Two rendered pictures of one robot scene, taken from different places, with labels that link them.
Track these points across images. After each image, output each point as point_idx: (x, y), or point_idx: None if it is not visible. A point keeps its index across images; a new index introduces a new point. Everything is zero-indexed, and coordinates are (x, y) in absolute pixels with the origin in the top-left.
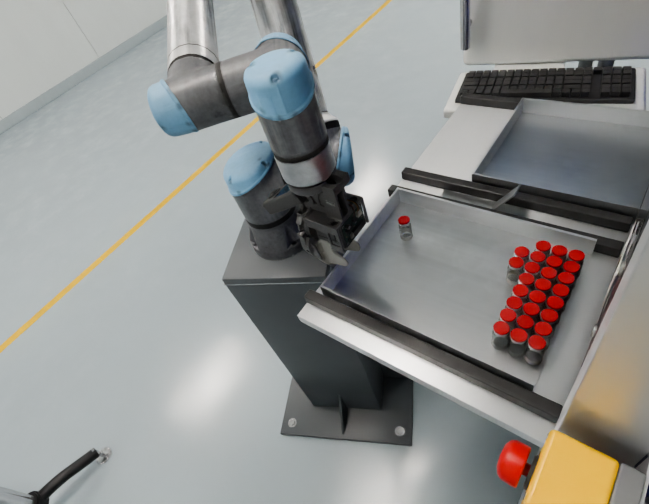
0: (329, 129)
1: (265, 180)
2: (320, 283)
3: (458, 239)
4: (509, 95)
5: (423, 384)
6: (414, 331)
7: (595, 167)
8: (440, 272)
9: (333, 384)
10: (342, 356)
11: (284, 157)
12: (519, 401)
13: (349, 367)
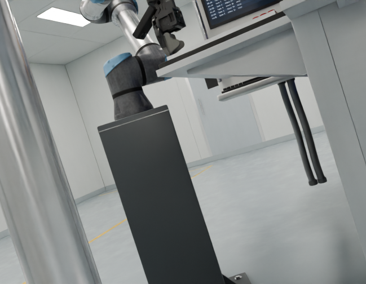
0: (159, 45)
1: (128, 60)
2: (164, 112)
3: None
4: (247, 81)
5: (230, 44)
6: (219, 35)
7: None
8: None
9: (184, 274)
10: (187, 212)
11: None
12: (272, 17)
13: (194, 230)
